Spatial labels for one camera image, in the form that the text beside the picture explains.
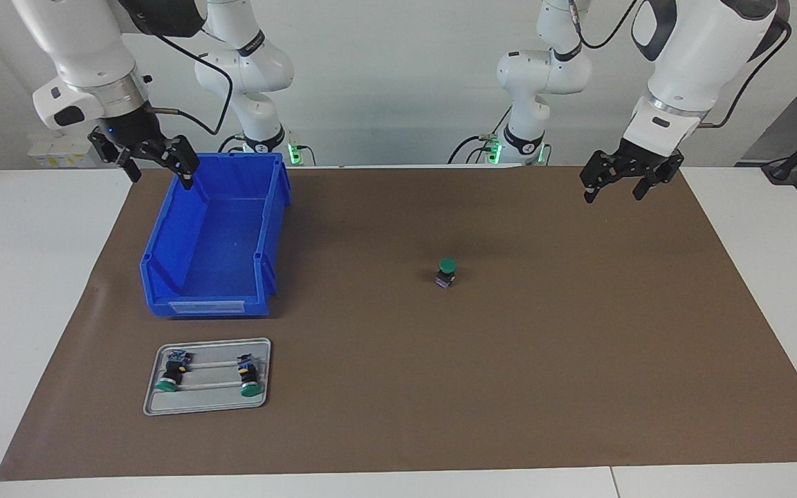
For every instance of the green cap push button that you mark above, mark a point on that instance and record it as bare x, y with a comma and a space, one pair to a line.
447, 266
249, 377
171, 373

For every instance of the brown paper table mat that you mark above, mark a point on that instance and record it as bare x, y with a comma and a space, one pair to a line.
474, 380

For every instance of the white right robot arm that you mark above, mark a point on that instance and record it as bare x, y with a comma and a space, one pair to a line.
87, 41

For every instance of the white power strip box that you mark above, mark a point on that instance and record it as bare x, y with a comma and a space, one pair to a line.
52, 153

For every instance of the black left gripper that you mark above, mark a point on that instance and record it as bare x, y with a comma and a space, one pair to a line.
651, 158

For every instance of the grey metal tray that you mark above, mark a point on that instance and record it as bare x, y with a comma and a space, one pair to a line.
163, 402

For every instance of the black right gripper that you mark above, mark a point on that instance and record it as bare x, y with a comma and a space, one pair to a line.
129, 135

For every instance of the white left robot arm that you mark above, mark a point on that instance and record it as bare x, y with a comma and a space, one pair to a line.
696, 48

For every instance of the blue plastic storage bin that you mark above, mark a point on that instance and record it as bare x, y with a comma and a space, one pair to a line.
225, 249

